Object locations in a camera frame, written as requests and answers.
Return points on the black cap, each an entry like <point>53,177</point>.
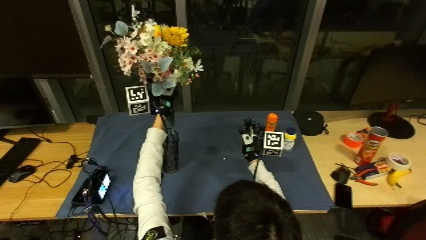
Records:
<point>310,122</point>

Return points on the white marker cube glove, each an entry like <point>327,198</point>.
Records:
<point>137,99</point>
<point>273,142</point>

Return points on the black device with lit screen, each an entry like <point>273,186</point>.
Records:
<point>98,185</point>

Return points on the black keyboard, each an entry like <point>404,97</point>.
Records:
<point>16,156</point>

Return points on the yellow banana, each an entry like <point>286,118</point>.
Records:
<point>395,178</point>

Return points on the red chips can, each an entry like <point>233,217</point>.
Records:
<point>370,145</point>

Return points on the artificial flower bouquet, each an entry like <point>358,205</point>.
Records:
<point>153,50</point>

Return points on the dark tilted monitor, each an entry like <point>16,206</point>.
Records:
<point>390,78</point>

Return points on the black computer mouse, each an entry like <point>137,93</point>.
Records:
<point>21,173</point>

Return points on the orange tape roll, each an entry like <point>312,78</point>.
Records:
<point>352,140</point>

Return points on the black vase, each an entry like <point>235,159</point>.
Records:
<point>170,151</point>

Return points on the red chair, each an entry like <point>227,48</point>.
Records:
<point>400,221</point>

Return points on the white marker cube left glove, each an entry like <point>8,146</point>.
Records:
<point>137,99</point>

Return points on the dark computer monitor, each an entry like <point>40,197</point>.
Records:
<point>24,100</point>

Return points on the black smartphone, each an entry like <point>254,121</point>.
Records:
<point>342,195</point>

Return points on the blue table cloth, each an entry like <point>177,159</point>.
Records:
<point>207,173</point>

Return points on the black round stand red pole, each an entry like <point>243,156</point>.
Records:
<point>391,124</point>

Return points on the person's right hand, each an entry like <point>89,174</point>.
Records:
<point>249,140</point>

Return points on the small white bottle blue cap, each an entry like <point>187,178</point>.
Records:
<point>289,138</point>

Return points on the person's left hand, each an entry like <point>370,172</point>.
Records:
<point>159,106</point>

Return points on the colourful snack packet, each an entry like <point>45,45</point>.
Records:
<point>371,169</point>

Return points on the white marker cube right glove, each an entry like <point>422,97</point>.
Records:
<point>273,142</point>

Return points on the white tape roll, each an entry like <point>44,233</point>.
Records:
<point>398,161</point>

